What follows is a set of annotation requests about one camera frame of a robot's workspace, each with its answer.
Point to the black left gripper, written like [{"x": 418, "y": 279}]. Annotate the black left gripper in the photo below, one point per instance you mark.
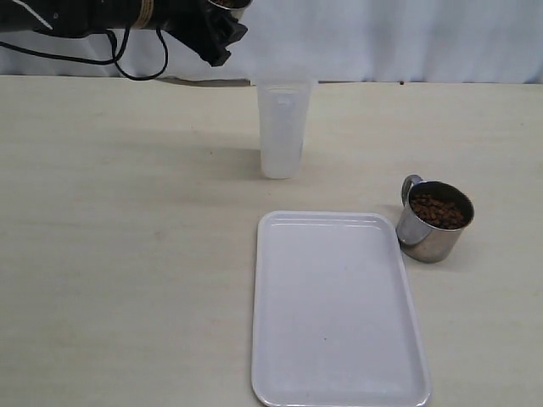
[{"x": 199, "y": 25}]

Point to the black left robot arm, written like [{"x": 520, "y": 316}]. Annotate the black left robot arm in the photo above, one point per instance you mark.
[{"x": 75, "y": 19}]

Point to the translucent plastic tall container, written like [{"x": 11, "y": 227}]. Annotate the translucent plastic tall container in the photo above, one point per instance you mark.
[{"x": 283, "y": 106}]

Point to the white curtain backdrop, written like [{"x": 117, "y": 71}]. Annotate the white curtain backdrop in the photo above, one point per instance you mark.
[{"x": 435, "y": 41}]

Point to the right steel mug with kibble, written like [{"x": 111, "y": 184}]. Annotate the right steel mug with kibble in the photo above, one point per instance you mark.
[{"x": 434, "y": 216}]

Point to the white plastic tray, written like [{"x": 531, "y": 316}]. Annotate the white plastic tray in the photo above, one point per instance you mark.
[{"x": 334, "y": 321}]

